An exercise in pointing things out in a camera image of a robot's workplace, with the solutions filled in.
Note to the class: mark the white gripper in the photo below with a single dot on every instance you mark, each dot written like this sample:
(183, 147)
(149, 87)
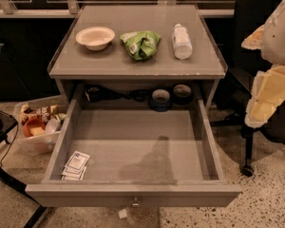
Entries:
(280, 40)

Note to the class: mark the clear plastic water bottle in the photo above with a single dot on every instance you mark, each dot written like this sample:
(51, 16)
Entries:
(181, 42)

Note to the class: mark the grey cabinet with top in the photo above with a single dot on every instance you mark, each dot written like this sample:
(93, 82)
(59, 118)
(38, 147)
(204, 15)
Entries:
(113, 67)

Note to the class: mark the open grey top drawer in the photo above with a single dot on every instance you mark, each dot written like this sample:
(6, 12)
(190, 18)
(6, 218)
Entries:
(138, 157)

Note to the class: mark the black office chair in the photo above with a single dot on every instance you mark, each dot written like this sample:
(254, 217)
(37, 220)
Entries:
(234, 91)

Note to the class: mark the black tape roll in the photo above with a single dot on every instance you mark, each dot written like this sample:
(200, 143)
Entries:
(182, 94)

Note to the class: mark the dark blue tape roll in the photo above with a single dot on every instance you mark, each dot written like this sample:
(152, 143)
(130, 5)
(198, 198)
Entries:
(160, 100)

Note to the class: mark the green chip bag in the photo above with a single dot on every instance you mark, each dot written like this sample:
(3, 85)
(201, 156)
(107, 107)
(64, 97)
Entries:
(141, 45)

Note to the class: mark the white bowl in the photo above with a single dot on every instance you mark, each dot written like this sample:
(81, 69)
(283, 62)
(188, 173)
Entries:
(95, 38)

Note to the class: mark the white paper packets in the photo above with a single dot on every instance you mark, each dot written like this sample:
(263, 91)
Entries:
(75, 167)

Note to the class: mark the clear plastic storage bin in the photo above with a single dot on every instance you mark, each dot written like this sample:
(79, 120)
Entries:
(51, 111)

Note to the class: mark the orange bowl in bin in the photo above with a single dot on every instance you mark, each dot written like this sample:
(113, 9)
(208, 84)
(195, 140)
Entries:
(34, 127)

